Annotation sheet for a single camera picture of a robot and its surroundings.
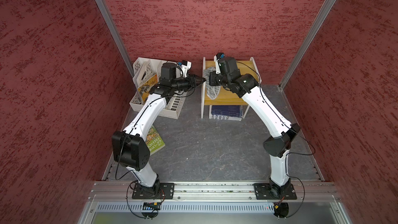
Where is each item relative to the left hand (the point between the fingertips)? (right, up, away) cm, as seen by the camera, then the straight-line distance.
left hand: (203, 83), depth 75 cm
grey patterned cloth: (+4, -4, -2) cm, 6 cm away
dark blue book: (+16, -15, +23) cm, 31 cm away
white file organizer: (-36, +8, +20) cm, 42 cm away
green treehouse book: (-29, -32, +13) cm, 45 cm away
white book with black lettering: (+14, -20, +24) cm, 34 cm away
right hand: (+4, +3, +2) cm, 5 cm away
